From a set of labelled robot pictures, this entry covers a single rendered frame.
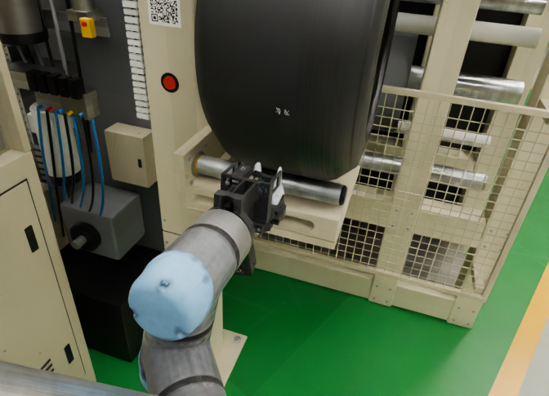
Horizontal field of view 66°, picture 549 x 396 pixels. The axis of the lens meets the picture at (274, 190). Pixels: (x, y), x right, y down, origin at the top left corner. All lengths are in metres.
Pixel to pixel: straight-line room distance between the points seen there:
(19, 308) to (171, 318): 0.86
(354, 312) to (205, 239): 1.48
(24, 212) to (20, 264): 0.13
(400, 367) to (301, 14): 1.41
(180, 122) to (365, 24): 0.53
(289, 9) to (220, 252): 0.37
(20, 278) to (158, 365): 0.78
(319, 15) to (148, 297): 0.44
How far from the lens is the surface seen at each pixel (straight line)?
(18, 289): 1.23
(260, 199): 0.57
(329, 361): 1.73
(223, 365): 1.67
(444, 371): 1.83
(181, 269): 0.42
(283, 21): 0.66
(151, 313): 0.43
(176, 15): 0.96
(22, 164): 1.13
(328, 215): 0.90
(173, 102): 1.03
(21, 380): 0.34
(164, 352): 0.49
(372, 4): 0.68
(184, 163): 0.94
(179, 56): 0.98
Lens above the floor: 1.38
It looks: 33 degrees down
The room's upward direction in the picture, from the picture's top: 4 degrees clockwise
